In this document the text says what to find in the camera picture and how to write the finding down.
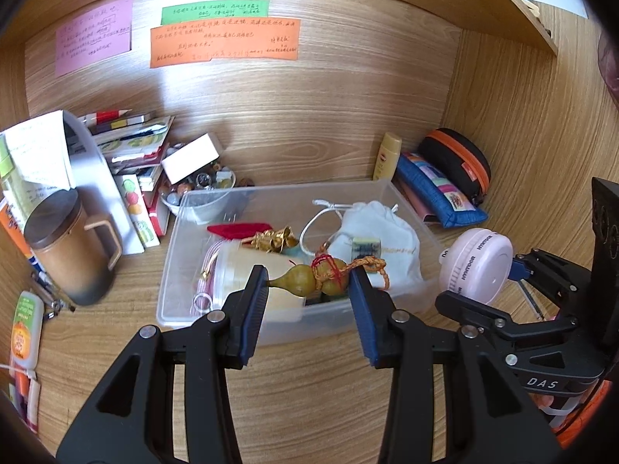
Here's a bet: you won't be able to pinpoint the blue patterned pencil pouch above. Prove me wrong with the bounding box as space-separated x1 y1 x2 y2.
395 152 488 229

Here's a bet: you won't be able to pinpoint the stack of booklets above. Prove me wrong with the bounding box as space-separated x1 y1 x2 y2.
89 112 175 174

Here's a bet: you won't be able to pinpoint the orange white tube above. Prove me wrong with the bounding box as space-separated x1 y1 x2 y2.
9 291 44 370

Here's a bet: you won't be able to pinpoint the white cloth drawstring bag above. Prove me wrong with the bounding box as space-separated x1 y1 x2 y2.
299 199 424 297

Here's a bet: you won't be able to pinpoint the metal keys and clips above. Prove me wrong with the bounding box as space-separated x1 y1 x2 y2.
31 271 75 319

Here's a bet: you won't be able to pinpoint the light blue eraser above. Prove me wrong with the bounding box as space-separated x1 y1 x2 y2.
283 245 313 264

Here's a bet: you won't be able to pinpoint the fruit print narrow box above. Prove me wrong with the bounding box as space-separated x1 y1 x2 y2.
115 174 159 248

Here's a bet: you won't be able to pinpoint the brown ceramic mug with lid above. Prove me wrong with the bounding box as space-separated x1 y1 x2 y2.
24 189 123 306

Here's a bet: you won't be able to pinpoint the pink sticky note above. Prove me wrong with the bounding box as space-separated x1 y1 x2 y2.
55 0 133 78

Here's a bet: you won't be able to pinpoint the clear plastic storage bin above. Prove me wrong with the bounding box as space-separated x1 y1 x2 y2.
156 181 442 328

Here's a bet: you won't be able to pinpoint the gourd charm with red cord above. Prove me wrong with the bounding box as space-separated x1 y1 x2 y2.
268 254 390 297

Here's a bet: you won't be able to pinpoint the red velvet drawstring pouch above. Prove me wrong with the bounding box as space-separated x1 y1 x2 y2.
207 222 272 240

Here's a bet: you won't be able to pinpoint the red white tube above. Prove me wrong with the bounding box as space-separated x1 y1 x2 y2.
13 371 41 435

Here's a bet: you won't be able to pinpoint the small white cardboard box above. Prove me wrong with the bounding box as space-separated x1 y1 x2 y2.
162 133 222 184

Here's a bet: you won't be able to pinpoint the green glass bottle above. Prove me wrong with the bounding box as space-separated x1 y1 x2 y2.
351 237 382 259

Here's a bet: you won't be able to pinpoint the white bowl of trinkets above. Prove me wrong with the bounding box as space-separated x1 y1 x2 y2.
159 161 237 224

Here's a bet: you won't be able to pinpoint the green sticky note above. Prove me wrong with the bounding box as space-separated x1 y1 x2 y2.
161 0 270 25

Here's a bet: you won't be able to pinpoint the yellow small lotion bottle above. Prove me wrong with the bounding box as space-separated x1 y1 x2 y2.
373 132 402 180

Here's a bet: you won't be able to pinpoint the white paper box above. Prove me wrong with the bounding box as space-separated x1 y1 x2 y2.
1 110 144 254

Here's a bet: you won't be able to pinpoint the black orange zip case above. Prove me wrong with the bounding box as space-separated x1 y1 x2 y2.
417 128 492 205

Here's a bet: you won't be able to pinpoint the white charging cable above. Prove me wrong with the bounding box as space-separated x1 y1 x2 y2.
0 361 35 380

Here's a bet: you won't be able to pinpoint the orange box at left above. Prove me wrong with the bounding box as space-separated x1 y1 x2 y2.
0 198 43 272

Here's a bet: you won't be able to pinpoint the translucent lidded plastic cup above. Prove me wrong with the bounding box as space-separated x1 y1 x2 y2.
212 241 305 322

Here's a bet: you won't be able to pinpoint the orange sticky note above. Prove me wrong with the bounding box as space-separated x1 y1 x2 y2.
150 17 301 68

